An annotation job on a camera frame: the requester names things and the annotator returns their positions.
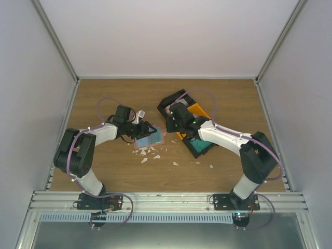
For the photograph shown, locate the black bin teal cards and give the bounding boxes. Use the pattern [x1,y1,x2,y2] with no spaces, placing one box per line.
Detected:
[182,137,216,159]

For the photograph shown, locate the black bin red cards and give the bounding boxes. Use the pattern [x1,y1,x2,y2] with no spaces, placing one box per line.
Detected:
[157,89,196,119]

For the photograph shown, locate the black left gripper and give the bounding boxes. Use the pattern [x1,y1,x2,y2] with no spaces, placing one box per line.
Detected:
[124,120,157,140]

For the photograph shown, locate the white debris pile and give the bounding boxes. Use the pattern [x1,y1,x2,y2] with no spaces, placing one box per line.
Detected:
[132,146,161,164]

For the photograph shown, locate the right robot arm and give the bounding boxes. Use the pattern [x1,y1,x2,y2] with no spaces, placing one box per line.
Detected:
[166,102,283,210]

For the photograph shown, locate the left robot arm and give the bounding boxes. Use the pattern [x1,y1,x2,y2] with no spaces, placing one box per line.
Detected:
[53,105,157,210]

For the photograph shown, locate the pink card holder wallet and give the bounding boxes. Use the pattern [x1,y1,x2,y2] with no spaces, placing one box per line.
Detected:
[134,127,164,149]

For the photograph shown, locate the yellow bin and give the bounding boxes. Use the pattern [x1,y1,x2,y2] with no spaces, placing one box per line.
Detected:
[176,103,210,140]

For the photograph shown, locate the purple cable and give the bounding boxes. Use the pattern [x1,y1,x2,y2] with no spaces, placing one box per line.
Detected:
[65,97,134,230]
[170,88,283,230]

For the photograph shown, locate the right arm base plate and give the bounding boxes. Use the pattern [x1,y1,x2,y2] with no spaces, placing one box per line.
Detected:
[209,193,260,211]

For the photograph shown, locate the teal card stack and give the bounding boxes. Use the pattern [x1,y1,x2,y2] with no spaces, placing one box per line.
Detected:
[190,140,211,153]

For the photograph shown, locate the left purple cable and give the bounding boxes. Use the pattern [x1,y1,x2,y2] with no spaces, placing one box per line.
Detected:
[65,97,134,230]

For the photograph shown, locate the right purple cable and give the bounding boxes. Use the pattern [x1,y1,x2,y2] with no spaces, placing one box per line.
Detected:
[170,88,283,230]

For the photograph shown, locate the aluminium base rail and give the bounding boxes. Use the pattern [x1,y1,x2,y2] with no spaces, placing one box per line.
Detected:
[28,191,309,213]

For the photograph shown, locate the red white card stack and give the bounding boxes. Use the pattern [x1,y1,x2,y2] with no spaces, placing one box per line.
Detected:
[164,98,188,109]

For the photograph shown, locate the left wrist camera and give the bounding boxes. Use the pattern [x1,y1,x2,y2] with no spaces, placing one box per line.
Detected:
[132,110,145,124]

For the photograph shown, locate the grey cable duct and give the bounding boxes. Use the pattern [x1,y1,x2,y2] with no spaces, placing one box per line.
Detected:
[39,212,233,224]

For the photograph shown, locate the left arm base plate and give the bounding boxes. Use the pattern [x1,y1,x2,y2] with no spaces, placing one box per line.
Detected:
[73,193,123,212]

